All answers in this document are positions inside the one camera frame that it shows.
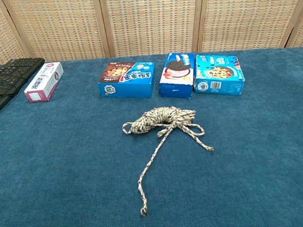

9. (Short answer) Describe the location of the blue pink sandwich cookie box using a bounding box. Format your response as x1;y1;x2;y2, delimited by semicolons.
158;52;197;101

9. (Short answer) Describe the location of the blue table cloth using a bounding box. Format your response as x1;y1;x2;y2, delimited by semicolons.
0;47;303;227

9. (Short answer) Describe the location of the white pink toothpaste box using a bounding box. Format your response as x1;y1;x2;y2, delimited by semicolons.
23;61;65;103

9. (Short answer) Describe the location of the black computer keyboard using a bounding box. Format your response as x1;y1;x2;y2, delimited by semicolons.
0;57;48;118

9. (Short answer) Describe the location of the braided beige rope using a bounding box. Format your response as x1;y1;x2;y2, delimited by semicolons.
120;104;217;218

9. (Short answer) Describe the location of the black keyboard cable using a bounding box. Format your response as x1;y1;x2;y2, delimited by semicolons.
0;73;20;97

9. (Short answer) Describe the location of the brown and blue cookie box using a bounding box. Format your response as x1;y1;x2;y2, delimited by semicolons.
97;60;157;101

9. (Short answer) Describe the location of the blue chocolate chip cookie box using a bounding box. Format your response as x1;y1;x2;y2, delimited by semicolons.
192;52;246;98

